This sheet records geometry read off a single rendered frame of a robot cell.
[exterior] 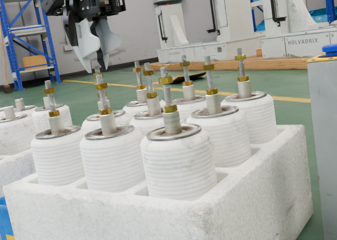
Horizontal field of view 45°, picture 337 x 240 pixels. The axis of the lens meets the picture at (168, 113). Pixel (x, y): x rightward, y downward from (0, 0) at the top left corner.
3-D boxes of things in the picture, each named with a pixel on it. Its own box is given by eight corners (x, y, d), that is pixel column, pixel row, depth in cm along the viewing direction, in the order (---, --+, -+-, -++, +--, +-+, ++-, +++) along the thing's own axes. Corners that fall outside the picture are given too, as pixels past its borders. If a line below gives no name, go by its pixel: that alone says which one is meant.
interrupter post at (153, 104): (164, 115, 71) (161, 97, 70) (151, 118, 70) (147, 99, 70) (160, 114, 73) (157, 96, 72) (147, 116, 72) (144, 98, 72)
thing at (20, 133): (31, 183, 106) (15, 115, 103) (55, 185, 101) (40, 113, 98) (-2, 197, 99) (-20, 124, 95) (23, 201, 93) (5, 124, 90)
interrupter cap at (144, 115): (183, 114, 69) (182, 110, 69) (140, 124, 67) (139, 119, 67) (169, 109, 76) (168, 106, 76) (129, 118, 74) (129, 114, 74)
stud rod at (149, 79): (156, 106, 71) (149, 62, 69) (151, 107, 71) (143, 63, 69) (156, 105, 72) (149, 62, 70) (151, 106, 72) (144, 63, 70)
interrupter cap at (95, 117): (79, 121, 79) (78, 118, 79) (112, 112, 84) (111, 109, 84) (99, 123, 73) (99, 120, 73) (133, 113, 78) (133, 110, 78)
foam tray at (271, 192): (155, 195, 103) (143, 126, 100) (314, 213, 80) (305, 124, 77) (24, 283, 72) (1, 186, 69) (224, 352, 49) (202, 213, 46)
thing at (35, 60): (44, 67, 650) (42, 54, 646) (47, 67, 628) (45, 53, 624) (24, 70, 637) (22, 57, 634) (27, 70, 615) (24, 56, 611)
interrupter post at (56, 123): (51, 134, 70) (47, 116, 69) (65, 132, 70) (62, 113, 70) (51, 137, 68) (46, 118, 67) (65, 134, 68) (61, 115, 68)
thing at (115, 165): (138, 263, 59) (116, 142, 56) (88, 254, 64) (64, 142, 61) (171, 231, 67) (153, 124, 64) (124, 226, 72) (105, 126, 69)
